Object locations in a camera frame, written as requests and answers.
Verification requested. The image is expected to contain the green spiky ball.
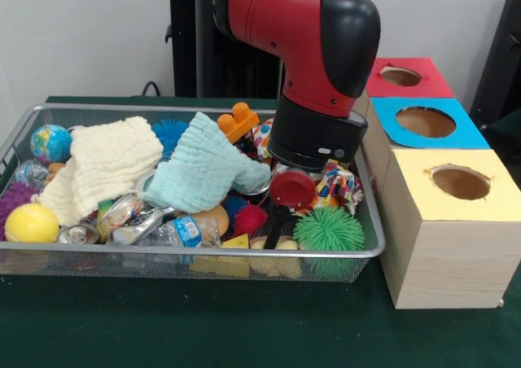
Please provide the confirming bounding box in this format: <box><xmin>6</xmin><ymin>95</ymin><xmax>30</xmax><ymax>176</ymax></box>
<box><xmin>294</xmin><ymin>207</ymin><xmax>366</xmax><ymax>252</ymax></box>

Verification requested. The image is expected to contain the clear wire mesh bin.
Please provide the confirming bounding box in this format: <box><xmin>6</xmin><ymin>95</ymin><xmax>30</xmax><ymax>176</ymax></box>
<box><xmin>0</xmin><ymin>103</ymin><xmax>386</xmax><ymax>283</ymax></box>

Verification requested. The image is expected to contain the wooden box with three holes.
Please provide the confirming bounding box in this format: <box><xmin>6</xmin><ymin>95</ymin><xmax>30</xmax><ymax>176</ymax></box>
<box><xmin>352</xmin><ymin>56</ymin><xmax>521</xmax><ymax>309</ymax></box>

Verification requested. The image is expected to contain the polka dot cloth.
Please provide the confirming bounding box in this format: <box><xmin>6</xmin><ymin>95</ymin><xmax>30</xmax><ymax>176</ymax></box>
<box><xmin>313</xmin><ymin>160</ymin><xmax>365</xmax><ymax>216</ymax></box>

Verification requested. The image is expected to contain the black panel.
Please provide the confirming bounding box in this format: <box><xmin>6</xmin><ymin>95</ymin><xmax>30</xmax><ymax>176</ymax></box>
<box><xmin>472</xmin><ymin>0</ymin><xmax>521</xmax><ymax>133</ymax></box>

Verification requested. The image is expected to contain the cream waffle cloth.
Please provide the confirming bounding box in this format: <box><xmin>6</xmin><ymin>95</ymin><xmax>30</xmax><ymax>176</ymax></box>
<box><xmin>41</xmin><ymin>116</ymin><xmax>164</xmax><ymax>228</ymax></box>

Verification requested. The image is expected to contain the white colourful print cloth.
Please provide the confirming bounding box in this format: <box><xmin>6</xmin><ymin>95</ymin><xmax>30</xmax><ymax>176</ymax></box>
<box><xmin>252</xmin><ymin>118</ymin><xmax>282</xmax><ymax>164</ymax></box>

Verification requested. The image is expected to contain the blue spiky ball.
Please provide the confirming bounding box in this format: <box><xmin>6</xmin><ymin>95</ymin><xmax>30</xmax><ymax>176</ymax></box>
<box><xmin>151</xmin><ymin>119</ymin><xmax>188</xmax><ymax>157</ymax></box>

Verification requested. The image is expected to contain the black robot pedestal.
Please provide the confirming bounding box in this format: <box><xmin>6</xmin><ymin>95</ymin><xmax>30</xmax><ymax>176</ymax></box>
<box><xmin>157</xmin><ymin>0</ymin><xmax>286</xmax><ymax>100</ymax></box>

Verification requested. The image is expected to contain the light teal waffle cloth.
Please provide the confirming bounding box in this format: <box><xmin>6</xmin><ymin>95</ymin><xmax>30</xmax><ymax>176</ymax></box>
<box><xmin>147</xmin><ymin>112</ymin><xmax>272</xmax><ymax>214</ymax></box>

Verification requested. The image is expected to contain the dark green tablecloth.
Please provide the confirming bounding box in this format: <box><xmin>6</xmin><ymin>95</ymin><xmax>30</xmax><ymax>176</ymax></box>
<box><xmin>0</xmin><ymin>95</ymin><xmax>521</xmax><ymax>368</ymax></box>

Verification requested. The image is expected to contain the pink spiky ball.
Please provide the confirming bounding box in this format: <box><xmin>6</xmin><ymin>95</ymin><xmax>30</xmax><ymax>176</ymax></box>
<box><xmin>232</xmin><ymin>203</ymin><xmax>269</xmax><ymax>237</ymax></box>

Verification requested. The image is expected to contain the large yellow ball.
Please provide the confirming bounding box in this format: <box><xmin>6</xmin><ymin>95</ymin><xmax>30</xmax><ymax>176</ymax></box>
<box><xmin>4</xmin><ymin>203</ymin><xmax>59</xmax><ymax>243</ymax></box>

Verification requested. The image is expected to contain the blue globe ball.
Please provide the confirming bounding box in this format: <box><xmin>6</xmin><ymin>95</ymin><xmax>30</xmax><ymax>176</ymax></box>
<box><xmin>30</xmin><ymin>125</ymin><xmax>72</xmax><ymax>165</ymax></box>

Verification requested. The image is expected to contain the orange toy block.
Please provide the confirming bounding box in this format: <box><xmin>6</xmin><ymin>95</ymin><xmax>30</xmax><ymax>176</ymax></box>
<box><xmin>217</xmin><ymin>102</ymin><xmax>260</xmax><ymax>143</ymax></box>

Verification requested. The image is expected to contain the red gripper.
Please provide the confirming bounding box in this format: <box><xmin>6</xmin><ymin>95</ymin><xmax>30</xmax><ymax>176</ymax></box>
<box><xmin>265</xmin><ymin>171</ymin><xmax>317</xmax><ymax>251</ymax></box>

